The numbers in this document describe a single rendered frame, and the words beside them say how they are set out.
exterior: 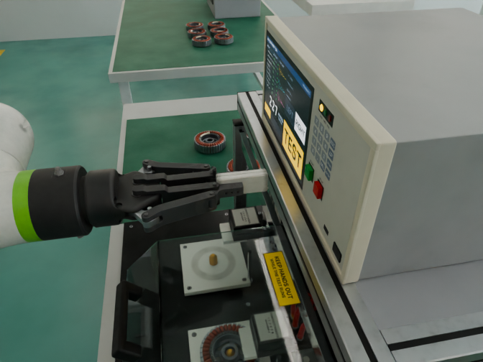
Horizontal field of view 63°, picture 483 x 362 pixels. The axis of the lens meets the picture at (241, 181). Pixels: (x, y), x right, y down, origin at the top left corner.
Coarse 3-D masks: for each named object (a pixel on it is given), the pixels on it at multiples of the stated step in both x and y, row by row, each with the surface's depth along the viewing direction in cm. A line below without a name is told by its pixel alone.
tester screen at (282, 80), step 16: (272, 48) 68; (272, 64) 69; (288, 64) 60; (272, 80) 71; (288, 80) 61; (272, 96) 72; (288, 96) 62; (304, 96) 55; (272, 112) 73; (304, 112) 56; (272, 128) 75; (304, 144) 57
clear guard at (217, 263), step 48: (192, 240) 61; (240, 240) 61; (288, 240) 61; (144, 288) 57; (192, 288) 54; (240, 288) 54; (144, 336) 51; (192, 336) 49; (240, 336) 49; (288, 336) 49
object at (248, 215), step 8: (240, 208) 89; (248, 208) 89; (256, 208) 89; (232, 216) 87; (240, 216) 87; (248, 216) 87; (256, 216) 87; (224, 224) 91; (232, 224) 85; (240, 224) 85; (248, 224) 85; (256, 224) 85; (264, 224) 88
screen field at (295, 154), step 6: (288, 126) 64; (288, 132) 64; (282, 138) 68; (288, 138) 65; (294, 138) 62; (282, 144) 69; (288, 144) 65; (294, 144) 62; (288, 150) 66; (294, 150) 62; (300, 150) 59; (288, 156) 66; (294, 156) 63; (300, 156) 59; (294, 162) 63; (300, 162) 60; (300, 168) 60; (300, 174) 60
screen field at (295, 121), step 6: (288, 102) 62; (288, 108) 63; (288, 114) 63; (294, 114) 60; (294, 120) 61; (300, 120) 57; (294, 126) 61; (300, 126) 58; (300, 132) 58; (300, 138) 58
